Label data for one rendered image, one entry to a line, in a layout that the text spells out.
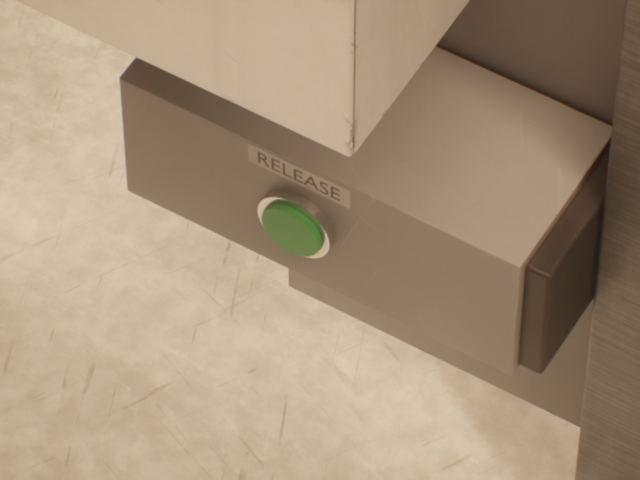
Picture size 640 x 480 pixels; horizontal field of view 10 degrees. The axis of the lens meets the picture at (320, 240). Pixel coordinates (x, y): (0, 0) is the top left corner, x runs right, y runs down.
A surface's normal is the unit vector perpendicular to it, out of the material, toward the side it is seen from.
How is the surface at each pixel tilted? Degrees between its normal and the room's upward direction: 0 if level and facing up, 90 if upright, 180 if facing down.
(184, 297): 0
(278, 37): 90
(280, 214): 90
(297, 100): 90
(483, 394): 0
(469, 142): 0
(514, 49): 90
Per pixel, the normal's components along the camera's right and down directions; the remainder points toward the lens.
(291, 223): -0.51, 0.69
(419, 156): 0.00, -0.59
